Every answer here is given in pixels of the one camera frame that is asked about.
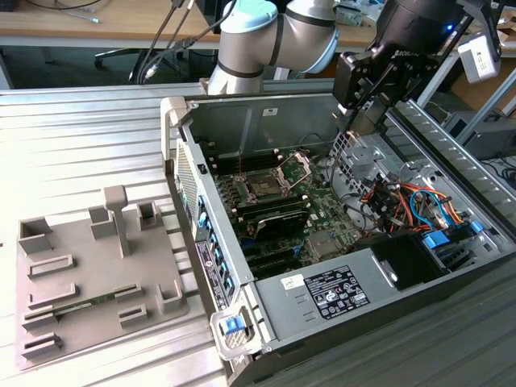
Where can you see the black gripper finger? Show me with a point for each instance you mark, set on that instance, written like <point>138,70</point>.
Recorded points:
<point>350,80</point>
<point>407,86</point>

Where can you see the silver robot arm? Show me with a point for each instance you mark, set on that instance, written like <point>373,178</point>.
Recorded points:
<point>298,40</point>

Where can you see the CPU socket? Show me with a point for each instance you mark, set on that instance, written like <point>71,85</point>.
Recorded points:
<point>262,187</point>

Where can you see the black RAM slot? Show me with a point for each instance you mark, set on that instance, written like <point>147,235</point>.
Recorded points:
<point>258,212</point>
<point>274,200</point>
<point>225,163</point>

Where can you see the black expansion slot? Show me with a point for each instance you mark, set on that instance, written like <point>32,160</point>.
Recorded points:
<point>270,254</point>
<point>278,268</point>

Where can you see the black slanted pole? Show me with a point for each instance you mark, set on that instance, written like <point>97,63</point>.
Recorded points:
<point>423,82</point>

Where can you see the wooden desk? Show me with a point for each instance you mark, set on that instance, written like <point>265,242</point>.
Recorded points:
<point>356,38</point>
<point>80,28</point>

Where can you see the grey metal device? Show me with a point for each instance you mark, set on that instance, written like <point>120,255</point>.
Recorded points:
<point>350,16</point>

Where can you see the large brown carton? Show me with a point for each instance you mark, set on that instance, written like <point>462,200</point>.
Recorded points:
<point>475,86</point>

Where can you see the perforated metal drive cage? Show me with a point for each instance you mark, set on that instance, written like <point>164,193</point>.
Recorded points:
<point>354,161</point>

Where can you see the small open cardboard box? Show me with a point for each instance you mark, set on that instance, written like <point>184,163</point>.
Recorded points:
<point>508,36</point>

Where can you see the grey computer tower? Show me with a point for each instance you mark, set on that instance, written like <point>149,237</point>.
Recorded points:
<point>492,139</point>

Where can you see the open PC case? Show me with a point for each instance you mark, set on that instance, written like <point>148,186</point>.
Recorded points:
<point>225,121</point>

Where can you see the thin locking lever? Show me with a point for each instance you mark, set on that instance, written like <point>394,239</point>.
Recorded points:
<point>241,165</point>

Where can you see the green motherboard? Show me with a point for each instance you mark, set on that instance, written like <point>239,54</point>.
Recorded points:
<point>330,217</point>

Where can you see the small blue clip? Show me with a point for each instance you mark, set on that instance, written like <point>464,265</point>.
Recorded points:
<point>475,226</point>

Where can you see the blue disk carrier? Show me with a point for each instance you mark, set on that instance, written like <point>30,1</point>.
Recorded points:
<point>436,240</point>

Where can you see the black graphics card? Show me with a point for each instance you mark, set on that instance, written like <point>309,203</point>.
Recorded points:
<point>282,223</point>

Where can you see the silver chipset heatsink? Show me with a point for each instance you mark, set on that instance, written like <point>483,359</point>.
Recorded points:
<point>322,245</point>

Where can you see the metal disk bay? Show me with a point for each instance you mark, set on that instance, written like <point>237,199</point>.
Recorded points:
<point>459,258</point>

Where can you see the grey power supply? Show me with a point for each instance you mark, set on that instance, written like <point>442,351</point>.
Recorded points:
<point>282,314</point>

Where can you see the blue case latch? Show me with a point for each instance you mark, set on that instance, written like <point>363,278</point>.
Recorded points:
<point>233,325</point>

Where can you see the grey parts rack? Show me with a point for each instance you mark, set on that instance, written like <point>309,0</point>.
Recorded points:
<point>101,262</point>

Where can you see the green RAM stick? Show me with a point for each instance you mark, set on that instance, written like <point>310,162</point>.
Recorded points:
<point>96,300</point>

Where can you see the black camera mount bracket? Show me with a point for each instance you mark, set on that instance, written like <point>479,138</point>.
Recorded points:
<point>489,24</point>

